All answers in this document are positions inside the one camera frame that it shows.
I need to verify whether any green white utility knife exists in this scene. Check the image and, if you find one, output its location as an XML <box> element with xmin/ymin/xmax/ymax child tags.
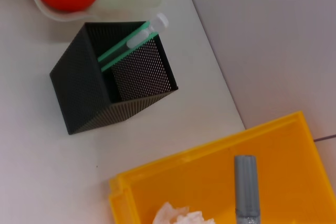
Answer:
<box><xmin>97</xmin><ymin>13</ymin><xmax>169</xmax><ymax>72</ymax></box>

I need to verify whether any grey glitter pen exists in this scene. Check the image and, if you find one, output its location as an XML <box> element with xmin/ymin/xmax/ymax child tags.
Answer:
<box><xmin>234</xmin><ymin>155</ymin><xmax>262</xmax><ymax>224</ymax></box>

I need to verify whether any white paper ball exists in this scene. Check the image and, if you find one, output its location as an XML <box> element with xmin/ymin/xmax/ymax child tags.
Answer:
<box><xmin>152</xmin><ymin>201</ymin><xmax>216</xmax><ymax>224</ymax></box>

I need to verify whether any black mesh pen holder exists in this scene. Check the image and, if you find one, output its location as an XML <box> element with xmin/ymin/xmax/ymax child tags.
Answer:
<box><xmin>49</xmin><ymin>20</ymin><xmax>179</xmax><ymax>135</ymax></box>

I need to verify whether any yellow plastic bin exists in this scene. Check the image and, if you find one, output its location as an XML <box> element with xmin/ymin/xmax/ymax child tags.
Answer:
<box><xmin>109</xmin><ymin>111</ymin><xmax>330</xmax><ymax>224</ymax></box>

